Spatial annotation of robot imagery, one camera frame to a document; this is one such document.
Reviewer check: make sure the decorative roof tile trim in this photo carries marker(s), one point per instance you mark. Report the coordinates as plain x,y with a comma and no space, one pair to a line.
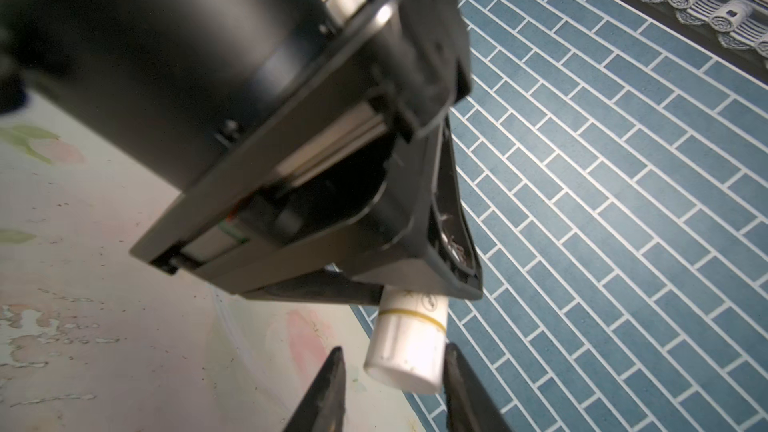
672,0

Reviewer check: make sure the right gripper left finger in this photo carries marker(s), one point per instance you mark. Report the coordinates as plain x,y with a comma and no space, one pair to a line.
322,409

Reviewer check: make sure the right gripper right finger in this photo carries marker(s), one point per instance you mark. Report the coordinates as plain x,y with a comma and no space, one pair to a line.
469,406

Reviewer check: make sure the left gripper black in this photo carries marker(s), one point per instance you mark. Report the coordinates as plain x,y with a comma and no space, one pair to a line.
348,175

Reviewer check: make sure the white glue stick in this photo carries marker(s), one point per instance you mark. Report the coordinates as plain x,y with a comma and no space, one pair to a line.
407,346

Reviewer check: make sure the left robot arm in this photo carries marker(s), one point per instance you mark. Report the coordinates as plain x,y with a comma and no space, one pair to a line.
159,79

